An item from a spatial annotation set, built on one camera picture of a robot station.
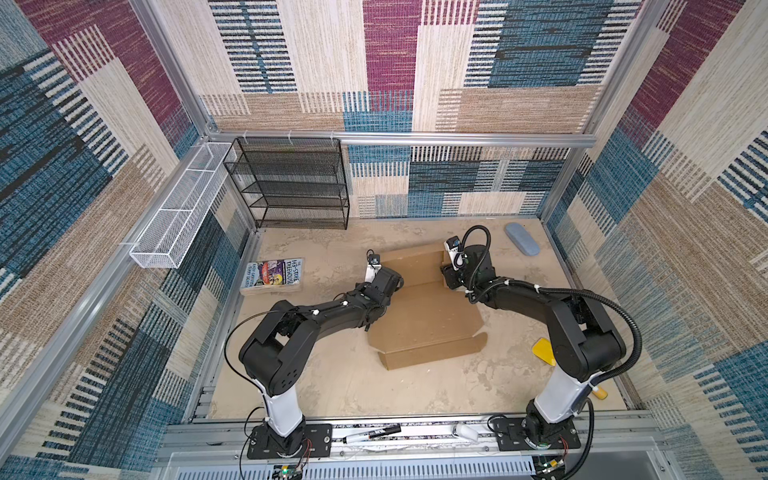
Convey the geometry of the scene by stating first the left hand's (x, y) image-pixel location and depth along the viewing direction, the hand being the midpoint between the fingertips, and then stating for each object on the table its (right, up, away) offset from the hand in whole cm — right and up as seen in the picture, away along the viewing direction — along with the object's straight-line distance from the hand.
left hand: (376, 282), depth 94 cm
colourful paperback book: (-33, +2, +9) cm, 34 cm away
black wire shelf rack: (-32, +34, +17) cm, 50 cm away
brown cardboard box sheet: (+15, -12, 0) cm, 19 cm away
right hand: (+23, +4, +3) cm, 24 cm away
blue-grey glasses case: (+53, +14, +18) cm, 58 cm away
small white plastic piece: (+22, -33, -22) cm, 45 cm away
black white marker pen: (0, -35, -20) cm, 40 cm away
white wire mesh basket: (-63, +13, -3) cm, 64 cm away
